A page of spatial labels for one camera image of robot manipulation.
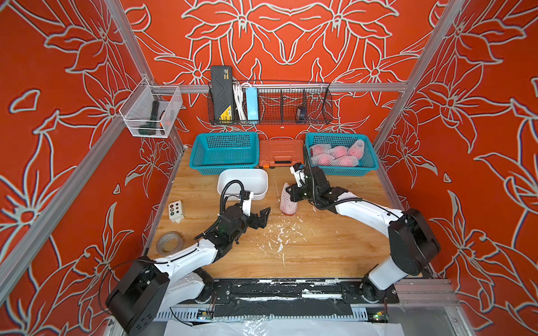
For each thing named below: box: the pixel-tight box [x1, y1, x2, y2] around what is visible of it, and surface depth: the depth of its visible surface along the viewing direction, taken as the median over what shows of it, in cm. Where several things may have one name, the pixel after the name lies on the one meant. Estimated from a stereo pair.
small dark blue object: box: [299, 106, 307, 120], surface depth 92 cm
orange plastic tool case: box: [258, 138, 305, 169], surface depth 114 cm
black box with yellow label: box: [211, 65, 234, 122], surface depth 89 cm
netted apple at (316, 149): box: [309, 144, 332, 157], surface depth 112 cm
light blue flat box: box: [245, 86, 260, 121], surface depth 91 cm
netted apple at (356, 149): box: [348, 139, 365, 160], surface depth 109 cm
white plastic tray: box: [217, 168, 269, 201], surface depth 103 cm
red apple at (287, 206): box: [280, 182, 298, 216], surface depth 88 cm
